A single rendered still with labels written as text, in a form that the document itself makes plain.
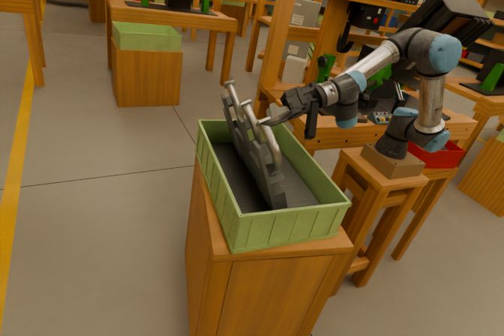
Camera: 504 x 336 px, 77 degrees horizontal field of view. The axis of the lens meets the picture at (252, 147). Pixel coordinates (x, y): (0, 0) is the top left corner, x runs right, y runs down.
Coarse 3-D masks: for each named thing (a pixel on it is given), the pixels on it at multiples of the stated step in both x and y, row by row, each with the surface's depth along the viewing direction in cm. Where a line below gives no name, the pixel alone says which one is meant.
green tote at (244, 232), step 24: (216, 120) 144; (288, 144) 148; (216, 168) 115; (312, 168) 130; (216, 192) 117; (312, 192) 130; (336, 192) 115; (240, 216) 94; (264, 216) 97; (288, 216) 102; (312, 216) 106; (336, 216) 110; (240, 240) 100; (264, 240) 104; (288, 240) 109; (312, 240) 114
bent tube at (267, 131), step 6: (264, 120) 95; (264, 126) 96; (270, 126) 97; (264, 132) 96; (270, 132) 96; (270, 138) 95; (270, 144) 96; (276, 144) 96; (270, 150) 96; (276, 150) 96; (276, 156) 96; (276, 162) 98; (282, 162) 99; (270, 168) 106; (276, 168) 100
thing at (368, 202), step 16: (336, 176) 172; (352, 176) 165; (352, 192) 163; (368, 192) 151; (384, 192) 147; (400, 192) 160; (416, 192) 159; (352, 208) 196; (368, 208) 152; (400, 208) 164; (352, 224) 162; (368, 224) 158; (384, 224) 174; (400, 224) 172; (352, 240) 163; (384, 240) 175; (352, 256) 170; (368, 256) 186; (368, 272) 190; (336, 288) 184
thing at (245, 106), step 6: (246, 102) 109; (240, 108) 113; (246, 108) 110; (246, 114) 110; (252, 114) 110; (252, 120) 109; (252, 126) 110; (258, 126) 110; (258, 132) 110; (258, 138) 112
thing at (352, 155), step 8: (344, 152) 164; (352, 152) 165; (360, 152) 167; (352, 160) 159; (360, 160) 159; (360, 168) 155; (368, 168) 154; (368, 176) 150; (376, 176) 149; (384, 176) 150; (416, 176) 156; (424, 176) 158; (376, 184) 146; (384, 184) 144; (392, 184) 146; (400, 184) 148; (408, 184) 151; (416, 184) 154; (424, 184) 157
